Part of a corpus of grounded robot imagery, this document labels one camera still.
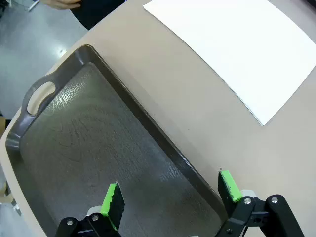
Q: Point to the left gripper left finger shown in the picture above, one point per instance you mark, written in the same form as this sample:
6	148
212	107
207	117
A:
112	205

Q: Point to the person's right hand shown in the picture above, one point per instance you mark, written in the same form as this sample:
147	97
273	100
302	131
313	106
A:
64	3

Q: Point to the person in black sweater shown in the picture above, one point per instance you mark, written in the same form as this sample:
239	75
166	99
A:
98	12

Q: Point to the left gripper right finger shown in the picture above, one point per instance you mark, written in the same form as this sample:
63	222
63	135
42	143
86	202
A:
229	190

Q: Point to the white A4 paper stack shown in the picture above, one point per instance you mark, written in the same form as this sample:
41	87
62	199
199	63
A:
234	49

